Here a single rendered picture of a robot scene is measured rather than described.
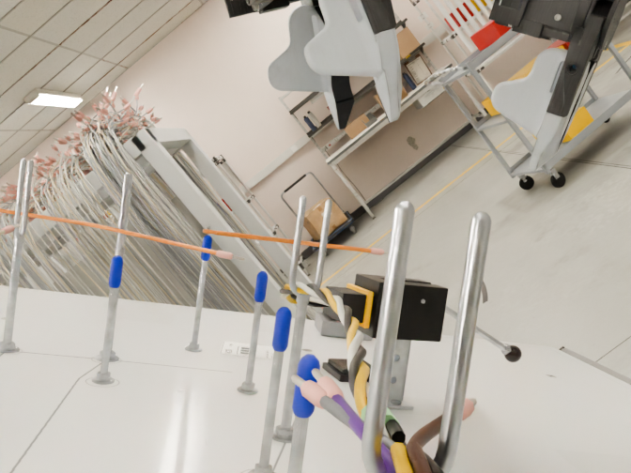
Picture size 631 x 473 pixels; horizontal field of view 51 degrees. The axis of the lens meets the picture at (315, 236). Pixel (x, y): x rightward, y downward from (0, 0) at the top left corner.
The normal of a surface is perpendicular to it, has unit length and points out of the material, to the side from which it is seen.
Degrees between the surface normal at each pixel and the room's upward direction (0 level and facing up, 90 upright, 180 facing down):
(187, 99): 90
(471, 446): 47
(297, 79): 114
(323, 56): 84
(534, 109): 79
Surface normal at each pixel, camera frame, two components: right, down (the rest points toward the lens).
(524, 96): -0.47, 0.27
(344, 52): 0.25, -0.18
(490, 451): 0.14, -0.99
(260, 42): 0.00, 0.17
